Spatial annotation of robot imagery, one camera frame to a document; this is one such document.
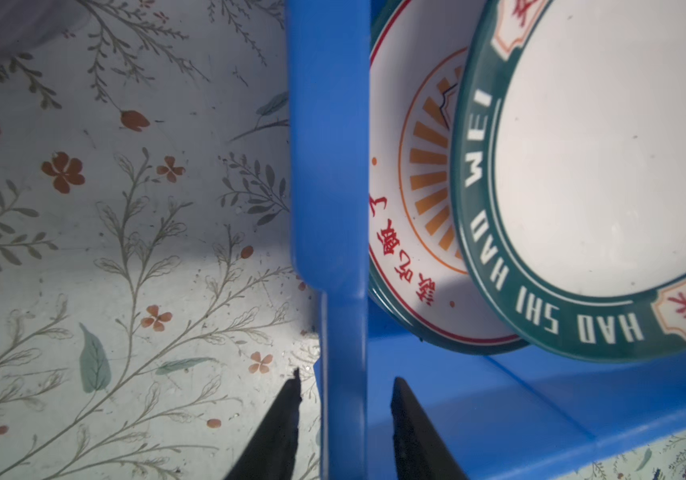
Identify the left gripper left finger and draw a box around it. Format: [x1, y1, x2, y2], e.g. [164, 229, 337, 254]
[226, 369, 302, 480]

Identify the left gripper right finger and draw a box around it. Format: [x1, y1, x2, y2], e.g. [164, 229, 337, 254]
[391, 377, 467, 480]

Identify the blue plastic bin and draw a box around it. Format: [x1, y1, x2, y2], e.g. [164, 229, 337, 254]
[286, 1, 686, 479]

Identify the white plate orange sunburst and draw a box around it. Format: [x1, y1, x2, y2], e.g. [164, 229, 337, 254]
[369, 1, 524, 355]

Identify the white plate green rim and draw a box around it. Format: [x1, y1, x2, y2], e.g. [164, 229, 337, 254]
[451, 1, 686, 362]

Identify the pink ceramic bowl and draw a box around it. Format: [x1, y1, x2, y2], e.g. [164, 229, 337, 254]
[0, 0, 87, 62]

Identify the floral table mat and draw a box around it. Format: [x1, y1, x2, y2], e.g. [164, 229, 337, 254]
[0, 1, 686, 479]

